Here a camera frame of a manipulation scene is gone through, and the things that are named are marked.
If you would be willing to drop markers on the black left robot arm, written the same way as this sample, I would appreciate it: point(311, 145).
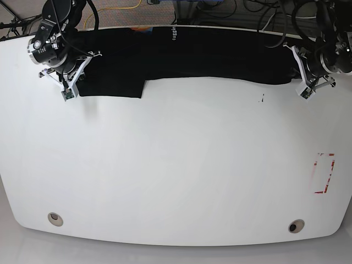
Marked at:
point(329, 53)

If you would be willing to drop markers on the red tape marking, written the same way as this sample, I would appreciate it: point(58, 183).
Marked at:
point(322, 172)

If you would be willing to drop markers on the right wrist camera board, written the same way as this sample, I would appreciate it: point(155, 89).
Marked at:
point(67, 94)

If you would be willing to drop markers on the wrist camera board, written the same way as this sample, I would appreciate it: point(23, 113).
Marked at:
point(305, 92)
point(67, 94)

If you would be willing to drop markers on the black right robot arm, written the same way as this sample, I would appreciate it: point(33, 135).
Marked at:
point(55, 45)

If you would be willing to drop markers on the black T-shirt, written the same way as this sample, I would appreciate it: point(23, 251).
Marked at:
point(130, 57)

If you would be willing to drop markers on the black tripod stand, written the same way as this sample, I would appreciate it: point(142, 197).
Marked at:
point(18, 26)

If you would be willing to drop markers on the left table cable grommet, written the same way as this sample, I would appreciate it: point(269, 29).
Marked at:
point(55, 219)

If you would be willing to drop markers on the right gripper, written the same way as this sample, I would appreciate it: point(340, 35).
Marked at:
point(70, 72)

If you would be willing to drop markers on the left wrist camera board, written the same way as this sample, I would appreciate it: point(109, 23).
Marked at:
point(305, 92)

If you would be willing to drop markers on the table cable grommet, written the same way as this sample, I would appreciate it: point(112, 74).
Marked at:
point(296, 226)
point(55, 219)

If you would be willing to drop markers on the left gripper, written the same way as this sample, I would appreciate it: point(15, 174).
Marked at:
point(312, 73)

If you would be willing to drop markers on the right table cable grommet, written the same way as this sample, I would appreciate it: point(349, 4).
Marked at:
point(296, 226)

